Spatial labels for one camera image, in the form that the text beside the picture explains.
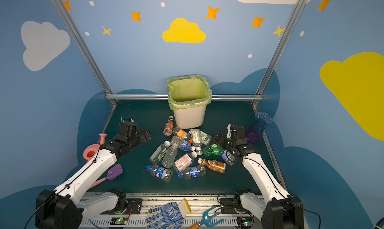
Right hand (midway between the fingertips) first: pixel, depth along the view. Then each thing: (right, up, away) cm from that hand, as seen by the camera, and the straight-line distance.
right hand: (219, 137), depth 83 cm
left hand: (-42, +2, 0) cm, 42 cm away
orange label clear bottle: (-23, +1, +14) cm, 28 cm away
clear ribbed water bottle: (-29, -12, +1) cm, 32 cm away
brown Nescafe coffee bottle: (-32, +5, +17) cm, 36 cm away
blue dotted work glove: (-26, -37, -12) cm, 47 cm away
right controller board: (+10, -39, -13) cm, 42 cm away
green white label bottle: (-7, -2, +13) cm, 15 cm away
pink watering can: (-72, -7, -2) cm, 72 cm away
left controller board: (-51, -38, -13) cm, 65 cm away
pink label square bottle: (-19, -14, +2) cm, 24 cm away
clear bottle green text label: (-36, -10, +5) cm, 37 cm away
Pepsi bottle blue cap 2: (-16, -19, -3) cm, 25 cm away
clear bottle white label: (-13, 0, +8) cm, 15 cm away
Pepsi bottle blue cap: (-31, -21, 0) cm, 38 cm away
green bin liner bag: (-19, +30, +21) cm, 41 cm away
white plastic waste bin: (-19, +11, +18) cm, 28 cm away
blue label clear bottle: (-20, -5, +7) cm, 22 cm away
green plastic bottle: (-3, -9, +5) cm, 10 cm away
